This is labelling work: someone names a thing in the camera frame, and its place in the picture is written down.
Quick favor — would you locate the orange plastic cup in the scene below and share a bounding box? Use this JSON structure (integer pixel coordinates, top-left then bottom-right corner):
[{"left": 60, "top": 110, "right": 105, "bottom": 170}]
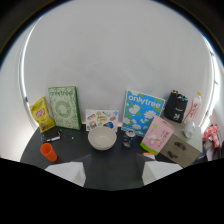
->
[{"left": 40, "top": 142, "right": 58, "bottom": 163}]

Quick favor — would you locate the white cup on cabinet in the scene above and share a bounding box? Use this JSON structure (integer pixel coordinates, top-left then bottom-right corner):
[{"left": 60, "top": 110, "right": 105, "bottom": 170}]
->
[{"left": 182, "top": 120, "right": 197, "bottom": 140}]

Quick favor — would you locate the pink carton box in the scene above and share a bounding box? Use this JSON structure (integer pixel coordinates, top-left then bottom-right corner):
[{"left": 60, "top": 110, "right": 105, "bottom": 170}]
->
[{"left": 139, "top": 115, "right": 176, "bottom": 156}]

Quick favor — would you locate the beige drawer cabinet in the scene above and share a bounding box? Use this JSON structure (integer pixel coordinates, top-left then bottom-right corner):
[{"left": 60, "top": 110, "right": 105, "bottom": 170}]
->
[{"left": 159, "top": 116, "right": 204, "bottom": 169}]

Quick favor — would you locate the black notebook with pen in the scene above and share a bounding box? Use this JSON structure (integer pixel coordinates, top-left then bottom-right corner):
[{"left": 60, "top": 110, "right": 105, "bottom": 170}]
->
[{"left": 40, "top": 128, "right": 62, "bottom": 144}]

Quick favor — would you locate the small metal can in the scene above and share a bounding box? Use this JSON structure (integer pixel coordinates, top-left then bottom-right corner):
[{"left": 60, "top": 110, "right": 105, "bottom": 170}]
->
[{"left": 122, "top": 129, "right": 137, "bottom": 149}]

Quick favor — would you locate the white ceramic bowl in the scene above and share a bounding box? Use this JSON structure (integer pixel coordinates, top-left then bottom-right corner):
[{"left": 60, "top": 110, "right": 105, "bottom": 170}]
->
[{"left": 87, "top": 126, "right": 118, "bottom": 151}]

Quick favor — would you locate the blue onlytree box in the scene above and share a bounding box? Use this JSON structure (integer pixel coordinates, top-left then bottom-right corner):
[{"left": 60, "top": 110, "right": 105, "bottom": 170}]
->
[{"left": 121, "top": 88, "right": 166, "bottom": 138}]

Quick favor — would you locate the white sticker card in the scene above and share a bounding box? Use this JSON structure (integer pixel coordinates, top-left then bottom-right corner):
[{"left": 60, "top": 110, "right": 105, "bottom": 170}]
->
[{"left": 85, "top": 108, "right": 120, "bottom": 133}]

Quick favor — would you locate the yellow chips bag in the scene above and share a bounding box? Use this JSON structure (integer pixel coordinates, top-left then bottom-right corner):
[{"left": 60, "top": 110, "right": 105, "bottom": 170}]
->
[{"left": 29, "top": 96, "right": 57, "bottom": 134}]

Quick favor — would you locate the red white cloth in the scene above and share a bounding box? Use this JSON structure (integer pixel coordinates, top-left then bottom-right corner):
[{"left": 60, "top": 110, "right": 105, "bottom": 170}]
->
[{"left": 202, "top": 124, "right": 222, "bottom": 162}]

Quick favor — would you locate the green onlytree box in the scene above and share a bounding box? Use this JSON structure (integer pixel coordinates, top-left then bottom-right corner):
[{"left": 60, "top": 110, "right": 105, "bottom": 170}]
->
[{"left": 47, "top": 85, "right": 82, "bottom": 131}]

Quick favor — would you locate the black pen holder bag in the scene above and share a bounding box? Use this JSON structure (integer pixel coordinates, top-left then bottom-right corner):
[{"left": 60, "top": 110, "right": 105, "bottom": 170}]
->
[{"left": 163, "top": 89, "right": 189, "bottom": 124}]

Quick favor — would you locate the clear bottle with orange label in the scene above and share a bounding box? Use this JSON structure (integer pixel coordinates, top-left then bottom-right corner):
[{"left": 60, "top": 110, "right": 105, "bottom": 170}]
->
[{"left": 183, "top": 91, "right": 203, "bottom": 125}]

